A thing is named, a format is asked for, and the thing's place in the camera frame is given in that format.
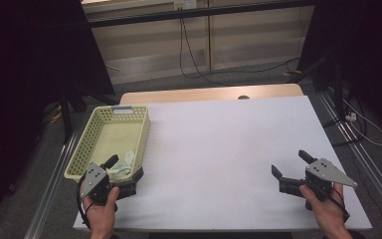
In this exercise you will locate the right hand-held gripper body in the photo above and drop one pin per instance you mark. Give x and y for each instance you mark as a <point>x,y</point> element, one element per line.
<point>325,172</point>

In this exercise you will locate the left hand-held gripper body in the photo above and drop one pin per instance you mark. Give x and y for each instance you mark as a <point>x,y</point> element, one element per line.
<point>94,181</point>

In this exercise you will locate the pale green baby shirt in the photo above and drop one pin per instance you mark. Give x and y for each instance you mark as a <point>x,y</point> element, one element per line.
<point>124,164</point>

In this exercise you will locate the cream perforated plastic basket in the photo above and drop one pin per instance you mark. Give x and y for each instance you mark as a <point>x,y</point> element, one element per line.
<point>112,136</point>

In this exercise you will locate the person's left hand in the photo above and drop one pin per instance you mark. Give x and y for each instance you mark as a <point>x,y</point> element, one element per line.
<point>101,215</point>

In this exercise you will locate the person's right hand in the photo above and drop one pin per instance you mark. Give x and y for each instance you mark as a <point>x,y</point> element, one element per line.
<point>330,215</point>

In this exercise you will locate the white plug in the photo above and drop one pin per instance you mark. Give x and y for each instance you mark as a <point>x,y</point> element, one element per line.
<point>351,116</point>

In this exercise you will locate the black stand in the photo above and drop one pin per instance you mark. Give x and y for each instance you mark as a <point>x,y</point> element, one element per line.
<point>67,116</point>
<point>338,99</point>

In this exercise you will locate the dark round table grommet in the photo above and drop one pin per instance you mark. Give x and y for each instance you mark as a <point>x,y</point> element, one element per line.
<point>243,97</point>

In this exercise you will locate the yellow tool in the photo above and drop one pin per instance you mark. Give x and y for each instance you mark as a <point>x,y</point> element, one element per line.
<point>292,72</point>

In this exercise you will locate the black curtain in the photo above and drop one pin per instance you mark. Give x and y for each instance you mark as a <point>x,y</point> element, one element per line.
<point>30,66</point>
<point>371,49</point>

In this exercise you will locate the black horizontal bar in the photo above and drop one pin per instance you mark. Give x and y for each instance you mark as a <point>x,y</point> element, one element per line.
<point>146,18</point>

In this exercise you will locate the white power strip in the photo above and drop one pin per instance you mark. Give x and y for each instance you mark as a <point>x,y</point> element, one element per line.
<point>185,4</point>

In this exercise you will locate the aluminium floor rail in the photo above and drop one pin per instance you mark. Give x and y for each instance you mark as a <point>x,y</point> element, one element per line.
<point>51,186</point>
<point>371,169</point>

